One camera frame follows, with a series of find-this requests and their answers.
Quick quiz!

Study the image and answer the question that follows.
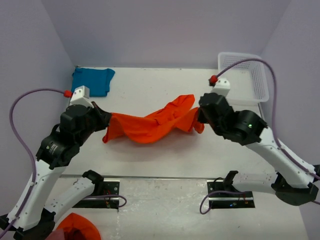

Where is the orange t shirt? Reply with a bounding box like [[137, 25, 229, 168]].
[[102, 94, 205, 144]]

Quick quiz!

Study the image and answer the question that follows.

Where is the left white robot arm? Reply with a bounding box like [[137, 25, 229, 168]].
[[0, 102, 112, 240]]

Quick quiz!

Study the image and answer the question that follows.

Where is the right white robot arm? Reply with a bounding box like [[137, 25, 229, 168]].
[[198, 92, 320, 206]]

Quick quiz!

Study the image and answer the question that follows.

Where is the folded blue t shirt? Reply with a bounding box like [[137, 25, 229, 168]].
[[71, 67, 116, 97]]

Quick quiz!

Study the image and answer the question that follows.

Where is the white plastic basket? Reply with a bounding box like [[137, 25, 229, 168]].
[[217, 52, 270, 105]]

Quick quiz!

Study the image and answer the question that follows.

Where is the orange cloth in pile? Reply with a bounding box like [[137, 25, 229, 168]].
[[56, 213, 102, 240]]

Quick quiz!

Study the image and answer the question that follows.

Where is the pink cloth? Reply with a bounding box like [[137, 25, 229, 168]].
[[45, 229, 65, 240]]

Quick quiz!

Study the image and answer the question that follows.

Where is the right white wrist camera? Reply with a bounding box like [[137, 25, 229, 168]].
[[211, 78, 231, 97]]

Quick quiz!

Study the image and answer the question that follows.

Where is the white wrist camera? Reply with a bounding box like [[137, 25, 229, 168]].
[[211, 78, 231, 97], [69, 85, 93, 107]]

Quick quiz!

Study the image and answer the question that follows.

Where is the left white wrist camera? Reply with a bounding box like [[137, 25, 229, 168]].
[[69, 85, 93, 107]]

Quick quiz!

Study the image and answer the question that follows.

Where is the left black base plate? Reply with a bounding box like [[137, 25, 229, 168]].
[[73, 180, 120, 210]]

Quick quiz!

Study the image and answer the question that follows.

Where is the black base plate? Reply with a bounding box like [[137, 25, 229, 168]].
[[207, 178, 256, 209], [73, 180, 120, 210]]

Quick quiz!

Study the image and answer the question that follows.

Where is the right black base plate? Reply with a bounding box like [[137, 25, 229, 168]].
[[207, 178, 256, 209]]

